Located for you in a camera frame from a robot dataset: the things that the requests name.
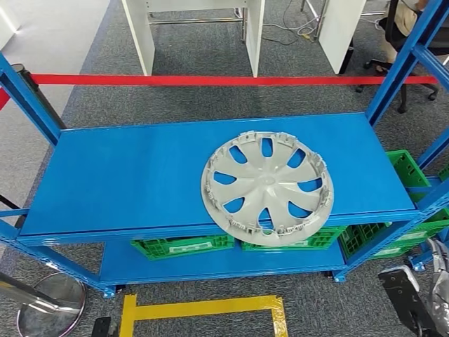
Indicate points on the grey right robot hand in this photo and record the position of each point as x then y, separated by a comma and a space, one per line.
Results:
442, 288

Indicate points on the grey plastic wheel cover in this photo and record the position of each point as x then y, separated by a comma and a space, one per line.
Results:
266, 186

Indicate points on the blue metal shelf rack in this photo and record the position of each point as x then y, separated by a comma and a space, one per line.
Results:
419, 265
122, 176

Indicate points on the green plastic crate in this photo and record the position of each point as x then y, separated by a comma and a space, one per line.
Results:
182, 246
445, 173
322, 239
407, 171

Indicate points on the black office chair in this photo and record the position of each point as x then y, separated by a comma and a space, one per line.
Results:
403, 97

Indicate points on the person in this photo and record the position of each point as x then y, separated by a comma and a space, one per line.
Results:
403, 21

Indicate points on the white desk panel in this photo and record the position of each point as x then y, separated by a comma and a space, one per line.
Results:
338, 32

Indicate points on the yellow floor tape square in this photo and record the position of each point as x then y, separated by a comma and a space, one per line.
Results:
203, 308

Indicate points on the white desk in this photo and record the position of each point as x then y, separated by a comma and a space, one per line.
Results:
255, 32

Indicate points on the red barrier belt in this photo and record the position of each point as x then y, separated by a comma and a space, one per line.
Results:
210, 80

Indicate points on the chrome barrier stanchion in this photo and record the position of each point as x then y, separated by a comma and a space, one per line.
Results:
40, 100
52, 311

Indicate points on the dark barrier stanchion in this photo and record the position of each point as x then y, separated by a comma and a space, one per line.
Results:
8, 203

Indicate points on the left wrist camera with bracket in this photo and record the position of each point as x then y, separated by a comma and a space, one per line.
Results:
103, 328

